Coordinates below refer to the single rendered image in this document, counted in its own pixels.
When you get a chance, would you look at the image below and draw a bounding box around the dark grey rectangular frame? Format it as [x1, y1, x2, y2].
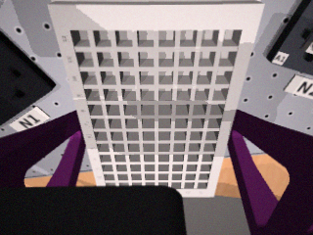
[266, 0, 313, 75]

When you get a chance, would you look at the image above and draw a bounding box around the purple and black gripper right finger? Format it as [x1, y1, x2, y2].
[227, 109, 313, 235]

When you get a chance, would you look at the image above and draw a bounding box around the white label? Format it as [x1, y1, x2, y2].
[284, 74, 313, 99]
[9, 106, 50, 132]

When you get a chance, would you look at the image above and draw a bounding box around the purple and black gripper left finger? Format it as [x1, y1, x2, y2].
[0, 110, 86, 187]

